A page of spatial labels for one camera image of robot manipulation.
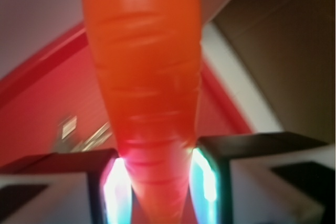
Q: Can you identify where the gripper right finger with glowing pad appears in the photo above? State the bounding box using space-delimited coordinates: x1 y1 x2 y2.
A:
190 132 335 223

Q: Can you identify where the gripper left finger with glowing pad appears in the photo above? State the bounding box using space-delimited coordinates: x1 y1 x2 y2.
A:
1 148 131 223

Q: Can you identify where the orange toy carrot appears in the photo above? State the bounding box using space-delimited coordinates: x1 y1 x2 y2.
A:
82 0 202 223

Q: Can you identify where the red plastic tray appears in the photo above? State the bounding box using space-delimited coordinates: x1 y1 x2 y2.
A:
1 24 254 166

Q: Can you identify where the silver key bunch with ring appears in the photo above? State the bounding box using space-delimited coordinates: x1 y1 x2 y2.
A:
51 115 113 154

